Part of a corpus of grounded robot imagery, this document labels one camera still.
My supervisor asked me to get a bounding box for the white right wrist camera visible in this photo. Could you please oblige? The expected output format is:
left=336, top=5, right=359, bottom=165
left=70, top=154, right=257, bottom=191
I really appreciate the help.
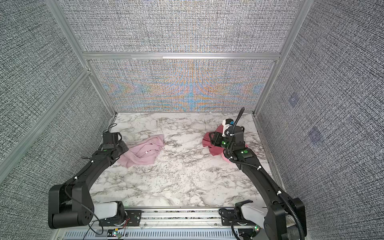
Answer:
left=222, top=119, right=235, bottom=137

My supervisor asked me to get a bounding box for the pale pink cloth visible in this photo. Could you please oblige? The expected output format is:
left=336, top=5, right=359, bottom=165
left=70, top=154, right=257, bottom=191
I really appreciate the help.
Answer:
left=117, top=135, right=165, bottom=169

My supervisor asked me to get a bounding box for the black corrugated cable conduit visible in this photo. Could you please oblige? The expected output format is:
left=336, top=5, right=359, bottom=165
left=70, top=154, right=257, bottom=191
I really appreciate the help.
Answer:
left=223, top=107, right=305, bottom=240

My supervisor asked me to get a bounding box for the bright pink cloth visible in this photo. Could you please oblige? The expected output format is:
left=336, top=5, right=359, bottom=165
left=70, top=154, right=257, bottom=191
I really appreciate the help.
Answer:
left=223, top=144, right=252, bottom=163

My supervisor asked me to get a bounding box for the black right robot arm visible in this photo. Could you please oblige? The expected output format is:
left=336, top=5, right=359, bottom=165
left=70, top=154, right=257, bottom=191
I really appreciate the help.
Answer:
left=209, top=126, right=307, bottom=240

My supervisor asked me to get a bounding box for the dark rose ribbed cloth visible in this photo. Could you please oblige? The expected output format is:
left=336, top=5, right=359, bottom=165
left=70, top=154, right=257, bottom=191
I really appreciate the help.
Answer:
left=202, top=125, right=228, bottom=161

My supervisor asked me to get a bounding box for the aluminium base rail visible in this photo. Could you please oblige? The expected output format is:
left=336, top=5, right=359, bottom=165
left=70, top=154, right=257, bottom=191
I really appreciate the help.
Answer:
left=53, top=207, right=279, bottom=240

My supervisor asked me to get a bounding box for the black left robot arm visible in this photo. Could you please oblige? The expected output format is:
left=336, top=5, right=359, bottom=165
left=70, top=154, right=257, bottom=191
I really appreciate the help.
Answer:
left=48, top=132, right=129, bottom=229

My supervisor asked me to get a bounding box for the aluminium enclosure frame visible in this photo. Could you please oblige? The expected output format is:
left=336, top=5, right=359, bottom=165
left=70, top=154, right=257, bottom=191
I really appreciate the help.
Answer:
left=1, top=1, right=314, bottom=181

